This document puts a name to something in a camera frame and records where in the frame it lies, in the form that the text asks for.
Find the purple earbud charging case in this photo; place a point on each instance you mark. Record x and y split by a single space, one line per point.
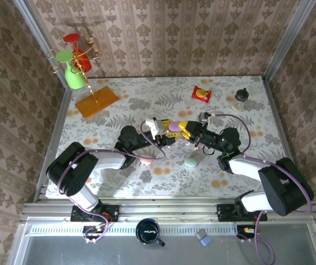
174 126

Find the pale green earbud charging case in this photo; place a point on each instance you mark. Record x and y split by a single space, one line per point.
191 162

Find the pink earbud charging case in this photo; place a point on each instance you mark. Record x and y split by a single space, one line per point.
146 160

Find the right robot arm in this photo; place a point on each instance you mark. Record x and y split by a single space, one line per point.
284 187

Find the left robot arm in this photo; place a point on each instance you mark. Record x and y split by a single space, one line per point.
69 171

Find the red snack packet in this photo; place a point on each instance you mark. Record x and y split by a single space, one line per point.
202 94

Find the floral patterned tablecloth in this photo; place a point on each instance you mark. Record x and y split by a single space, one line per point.
174 179

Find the gold rack with wooden base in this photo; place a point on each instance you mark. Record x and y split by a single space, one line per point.
97 103

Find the clear bottle with black cap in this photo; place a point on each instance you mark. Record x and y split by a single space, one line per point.
240 96

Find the green plastic wine glass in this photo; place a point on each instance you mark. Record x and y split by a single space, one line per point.
74 80

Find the slotted metal strip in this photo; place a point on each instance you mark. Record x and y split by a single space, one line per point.
174 229

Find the black mug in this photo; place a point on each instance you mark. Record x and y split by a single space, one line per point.
146 232

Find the black connector box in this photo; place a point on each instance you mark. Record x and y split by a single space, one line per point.
93 231
246 230

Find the small blue grey box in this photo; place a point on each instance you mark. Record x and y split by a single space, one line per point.
204 238

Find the red plastic wine glass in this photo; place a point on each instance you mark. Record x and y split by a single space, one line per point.
71 38

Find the grey metal shelf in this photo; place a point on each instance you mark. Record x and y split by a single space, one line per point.
64 254

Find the aluminium cross rail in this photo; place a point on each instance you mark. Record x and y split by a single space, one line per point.
168 211

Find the aluminium side rail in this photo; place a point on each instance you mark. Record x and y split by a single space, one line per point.
52 138

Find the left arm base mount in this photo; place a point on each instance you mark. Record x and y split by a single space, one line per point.
111 214

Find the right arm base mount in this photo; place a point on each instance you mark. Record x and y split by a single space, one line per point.
225 214

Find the aluminium frame post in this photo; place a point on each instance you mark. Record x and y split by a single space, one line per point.
36 27
297 27

